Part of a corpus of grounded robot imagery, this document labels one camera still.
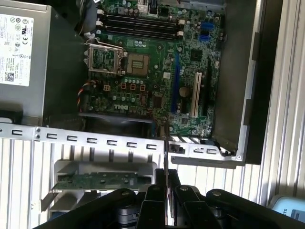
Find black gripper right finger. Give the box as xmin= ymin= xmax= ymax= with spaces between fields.
xmin=167 ymin=169 xmax=296 ymax=229

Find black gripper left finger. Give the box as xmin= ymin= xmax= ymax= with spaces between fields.
xmin=35 ymin=168 xmax=167 ymax=229

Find RAM slot black clips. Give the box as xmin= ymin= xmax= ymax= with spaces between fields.
xmin=96 ymin=29 xmax=185 ymax=41
xmin=96 ymin=18 xmax=185 ymax=29

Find RAM slot white clips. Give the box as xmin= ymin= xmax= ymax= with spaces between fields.
xmin=96 ymin=10 xmax=185 ymax=24
xmin=96 ymin=23 xmax=185 ymax=35

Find grey parts rack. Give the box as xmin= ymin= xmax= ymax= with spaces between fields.
xmin=40 ymin=159 xmax=158 ymax=212

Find pale blue teach pendant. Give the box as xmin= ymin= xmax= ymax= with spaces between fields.
xmin=271 ymin=194 xmax=305 ymax=219

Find black case fan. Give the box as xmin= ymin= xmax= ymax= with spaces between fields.
xmin=77 ymin=112 xmax=154 ymax=139

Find white expansion slot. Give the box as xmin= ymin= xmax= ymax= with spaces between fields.
xmin=190 ymin=71 xmax=203 ymax=118

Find silver coin battery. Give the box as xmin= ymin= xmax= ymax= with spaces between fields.
xmin=179 ymin=86 xmax=191 ymax=98

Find black expansion slot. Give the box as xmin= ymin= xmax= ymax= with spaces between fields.
xmin=202 ymin=58 xmax=213 ymax=116

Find blue expansion slot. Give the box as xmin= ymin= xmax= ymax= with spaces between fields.
xmin=170 ymin=52 xmax=181 ymax=114

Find green motherboard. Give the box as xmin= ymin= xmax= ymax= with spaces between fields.
xmin=80 ymin=0 xmax=226 ymax=140

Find black PC case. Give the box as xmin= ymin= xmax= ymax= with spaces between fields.
xmin=0 ymin=0 xmax=284 ymax=167

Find CPU socket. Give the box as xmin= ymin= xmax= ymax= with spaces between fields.
xmin=125 ymin=52 xmax=151 ymax=75

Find metal socket cover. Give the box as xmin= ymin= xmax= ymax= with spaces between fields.
xmin=86 ymin=42 xmax=125 ymax=75

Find grey power supply unit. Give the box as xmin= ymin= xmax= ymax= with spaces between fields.
xmin=0 ymin=4 xmax=85 ymax=121

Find red black fan wire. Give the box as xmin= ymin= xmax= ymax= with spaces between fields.
xmin=77 ymin=80 xmax=97 ymax=113

